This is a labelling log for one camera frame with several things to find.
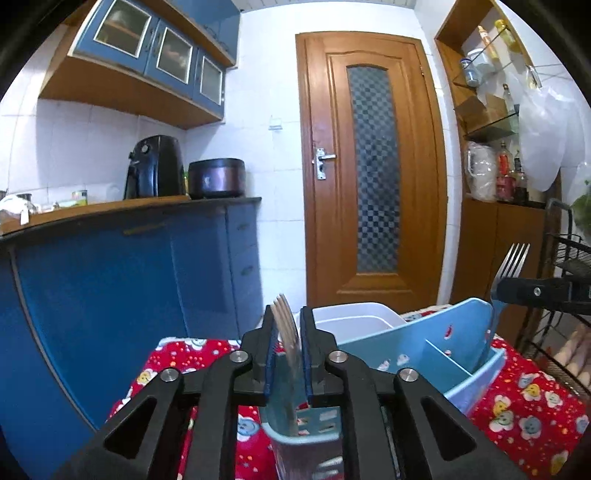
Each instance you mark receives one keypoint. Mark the green vegetables in bag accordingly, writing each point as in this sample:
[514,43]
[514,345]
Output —
[581,209]

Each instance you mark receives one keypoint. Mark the black wire trolley rack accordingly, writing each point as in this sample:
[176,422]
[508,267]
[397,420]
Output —
[544,333]

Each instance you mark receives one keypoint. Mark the blue base cabinet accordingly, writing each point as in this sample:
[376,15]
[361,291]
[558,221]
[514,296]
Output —
[84,302]

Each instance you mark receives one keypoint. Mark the brown wooden door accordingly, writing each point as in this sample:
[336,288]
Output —
[375,228]

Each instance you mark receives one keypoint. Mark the brown wooden shelf cabinet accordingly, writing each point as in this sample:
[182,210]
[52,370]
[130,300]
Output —
[489,70]

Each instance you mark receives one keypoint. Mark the white plastic basket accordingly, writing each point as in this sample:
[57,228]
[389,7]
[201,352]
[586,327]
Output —
[348,322]

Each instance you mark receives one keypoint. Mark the black air fryer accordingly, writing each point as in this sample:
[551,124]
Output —
[155,169]

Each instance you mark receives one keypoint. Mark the blue wall cabinet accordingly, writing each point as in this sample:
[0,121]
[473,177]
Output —
[165,60]

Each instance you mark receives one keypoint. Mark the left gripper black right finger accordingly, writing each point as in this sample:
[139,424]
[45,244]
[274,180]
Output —
[395,426]

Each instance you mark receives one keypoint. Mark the light blue utensil holder box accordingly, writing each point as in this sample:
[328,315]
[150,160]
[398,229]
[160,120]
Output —
[444,347]

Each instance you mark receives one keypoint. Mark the steel fork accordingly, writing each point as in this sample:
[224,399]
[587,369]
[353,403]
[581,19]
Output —
[510,267]

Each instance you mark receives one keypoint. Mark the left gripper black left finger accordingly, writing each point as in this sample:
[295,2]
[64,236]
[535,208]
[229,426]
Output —
[197,417]

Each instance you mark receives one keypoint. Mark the white plastic bag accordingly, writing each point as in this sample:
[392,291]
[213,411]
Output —
[554,131]

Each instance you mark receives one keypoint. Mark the red smiley flower tablecloth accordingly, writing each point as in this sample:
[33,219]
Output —
[524,412]

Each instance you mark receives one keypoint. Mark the dark rice cooker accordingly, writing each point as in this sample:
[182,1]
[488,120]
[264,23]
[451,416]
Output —
[216,178]

